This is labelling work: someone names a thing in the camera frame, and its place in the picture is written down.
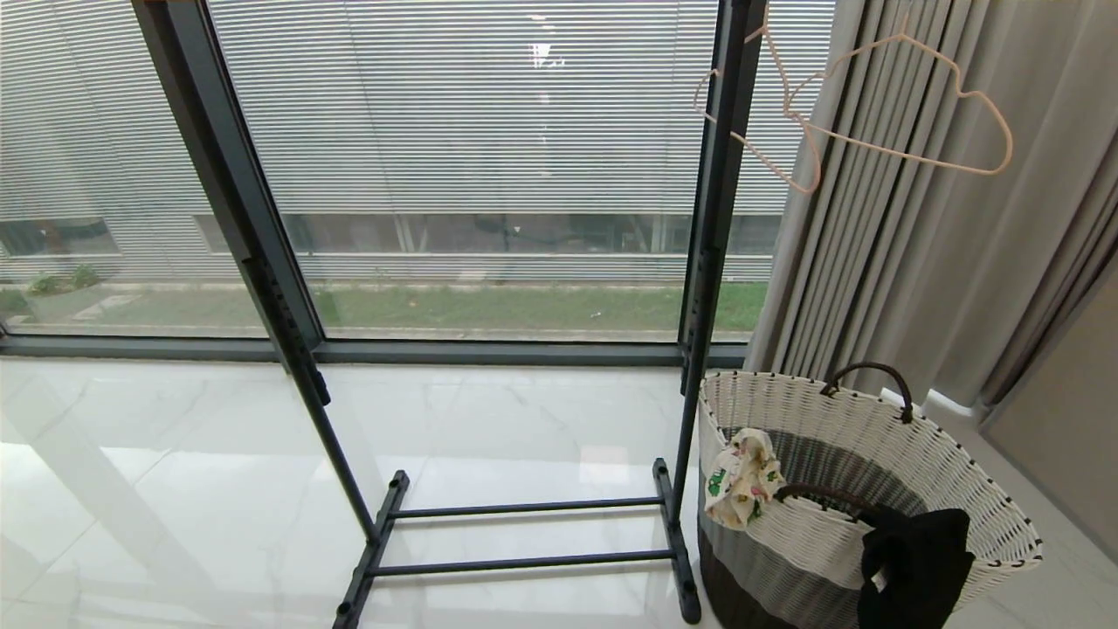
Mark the pink clothes hanger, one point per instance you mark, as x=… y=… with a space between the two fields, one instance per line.
x=774 y=54
x=926 y=158

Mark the black garment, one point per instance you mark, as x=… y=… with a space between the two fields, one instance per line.
x=913 y=568

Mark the black clothes rack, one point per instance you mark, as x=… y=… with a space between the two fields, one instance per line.
x=524 y=507

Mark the white laundry basket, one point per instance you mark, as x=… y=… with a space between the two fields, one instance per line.
x=812 y=542

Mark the window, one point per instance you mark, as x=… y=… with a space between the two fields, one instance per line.
x=489 y=157

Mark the cream printed garment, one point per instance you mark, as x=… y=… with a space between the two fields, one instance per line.
x=742 y=480

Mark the beige curtain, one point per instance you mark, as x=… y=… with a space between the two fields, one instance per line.
x=926 y=262

